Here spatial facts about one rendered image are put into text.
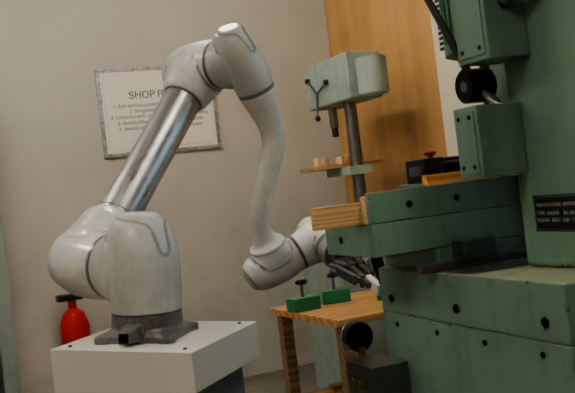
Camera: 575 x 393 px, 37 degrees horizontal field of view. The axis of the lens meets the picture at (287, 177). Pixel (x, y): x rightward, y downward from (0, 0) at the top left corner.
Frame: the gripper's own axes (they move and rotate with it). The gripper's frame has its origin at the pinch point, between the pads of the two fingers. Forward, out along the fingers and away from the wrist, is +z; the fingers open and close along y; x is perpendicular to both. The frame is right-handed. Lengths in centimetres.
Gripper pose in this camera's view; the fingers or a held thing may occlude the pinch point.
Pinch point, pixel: (374, 285)
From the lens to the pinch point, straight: 215.2
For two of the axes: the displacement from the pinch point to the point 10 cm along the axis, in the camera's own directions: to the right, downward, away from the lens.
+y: 9.3, -1.1, 3.6
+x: -0.1, 9.5, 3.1
